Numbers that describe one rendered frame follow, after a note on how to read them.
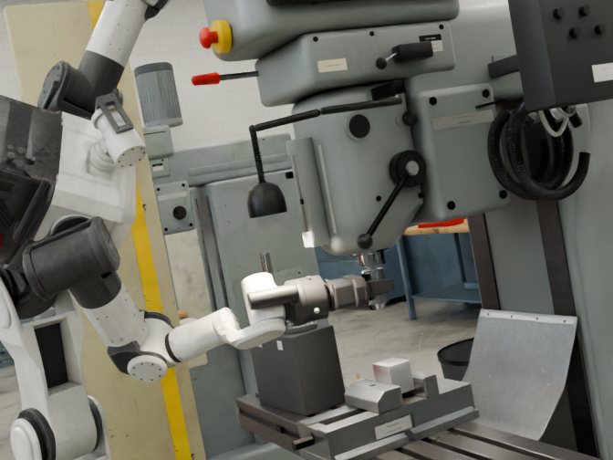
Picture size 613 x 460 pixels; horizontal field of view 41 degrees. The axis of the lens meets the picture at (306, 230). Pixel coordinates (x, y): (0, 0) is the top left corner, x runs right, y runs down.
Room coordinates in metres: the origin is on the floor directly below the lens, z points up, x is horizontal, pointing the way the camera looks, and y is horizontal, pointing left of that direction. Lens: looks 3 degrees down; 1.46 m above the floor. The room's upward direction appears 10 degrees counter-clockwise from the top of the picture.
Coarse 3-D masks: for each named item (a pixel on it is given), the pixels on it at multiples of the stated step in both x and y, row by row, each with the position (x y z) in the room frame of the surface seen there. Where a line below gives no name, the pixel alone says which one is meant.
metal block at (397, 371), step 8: (384, 360) 1.68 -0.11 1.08; (392, 360) 1.67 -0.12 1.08; (400, 360) 1.66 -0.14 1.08; (408, 360) 1.64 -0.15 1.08; (376, 368) 1.66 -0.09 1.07; (384, 368) 1.63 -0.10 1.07; (392, 368) 1.62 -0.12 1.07; (400, 368) 1.63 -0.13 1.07; (408, 368) 1.64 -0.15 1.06; (376, 376) 1.66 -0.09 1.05; (384, 376) 1.64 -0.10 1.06; (392, 376) 1.62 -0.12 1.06; (400, 376) 1.63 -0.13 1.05; (408, 376) 1.64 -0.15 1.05; (400, 384) 1.63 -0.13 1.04; (408, 384) 1.63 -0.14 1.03
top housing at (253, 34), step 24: (216, 0) 1.58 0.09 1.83; (240, 0) 1.49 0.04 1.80; (264, 0) 1.47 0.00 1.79; (360, 0) 1.55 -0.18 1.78; (384, 0) 1.57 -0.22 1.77; (408, 0) 1.59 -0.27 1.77; (432, 0) 1.62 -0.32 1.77; (456, 0) 1.65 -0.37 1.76; (240, 24) 1.50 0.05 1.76; (264, 24) 1.47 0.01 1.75; (288, 24) 1.48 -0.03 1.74; (312, 24) 1.51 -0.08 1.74; (336, 24) 1.53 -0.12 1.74; (360, 24) 1.56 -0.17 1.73; (384, 24) 1.59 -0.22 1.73; (240, 48) 1.56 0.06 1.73; (264, 48) 1.60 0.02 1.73
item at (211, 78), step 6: (216, 72) 1.65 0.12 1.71; (240, 72) 1.68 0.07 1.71; (246, 72) 1.68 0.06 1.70; (252, 72) 1.69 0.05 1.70; (192, 78) 1.63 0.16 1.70; (198, 78) 1.63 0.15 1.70; (204, 78) 1.64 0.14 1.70; (210, 78) 1.64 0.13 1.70; (216, 78) 1.65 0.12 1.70; (222, 78) 1.66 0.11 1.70; (228, 78) 1.67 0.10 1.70; (234, 78) 1.67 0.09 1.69; (198, 84) 1.64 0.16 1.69; (204, 84) 1.64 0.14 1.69; (210, 84) 1.65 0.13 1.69
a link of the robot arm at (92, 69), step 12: (84, 60) 1.78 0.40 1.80; (96, 60) 1.77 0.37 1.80; (108, 60) 1.77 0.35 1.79; (72, 72) 1.74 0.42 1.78; (84, 72) 1.77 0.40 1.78; (96, 72) 1.77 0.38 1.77; (108, 72) 1.78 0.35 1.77; (120, 72) 1.80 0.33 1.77; (72, 84) 1.73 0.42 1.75; (84, 84) 1.75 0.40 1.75; (96, 84) 1.77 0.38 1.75; (108, 84) 1.78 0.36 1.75; (72, 96) 1.74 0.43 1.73; (84, 96) 1.75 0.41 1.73; (96, 96) 1.77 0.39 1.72; (84, 108) 1.76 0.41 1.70
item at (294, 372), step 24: (288, 336) 1.92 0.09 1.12; (312, 336) 1.92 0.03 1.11; (264, 360) 2.02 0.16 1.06; (288, 360) 1.92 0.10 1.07; (312, 360) 1.92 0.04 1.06; (336, 360) 1.95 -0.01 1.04; (264, 384) 2.04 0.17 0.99; (288, 384) 1.94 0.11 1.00; (312, 384) 1.91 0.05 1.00; (336, 384) 1.94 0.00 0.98; (288, 408) 1.96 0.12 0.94; (312, 408) 1.90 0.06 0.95
